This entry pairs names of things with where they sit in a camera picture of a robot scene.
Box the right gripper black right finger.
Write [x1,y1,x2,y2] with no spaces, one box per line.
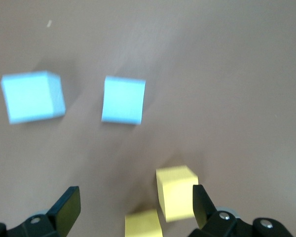
[188,185,293,237]

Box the yellow foam cube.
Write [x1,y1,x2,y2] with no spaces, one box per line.
[155,165,199,222]
[124,209,163,237]

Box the blue foam cube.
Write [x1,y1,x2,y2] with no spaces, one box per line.
[0,70,66,125]
[101,75,146,126]

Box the brown table mat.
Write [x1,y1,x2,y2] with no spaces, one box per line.
[0,0,296,237]

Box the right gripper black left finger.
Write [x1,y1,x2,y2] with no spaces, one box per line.
[0,186,81,237]

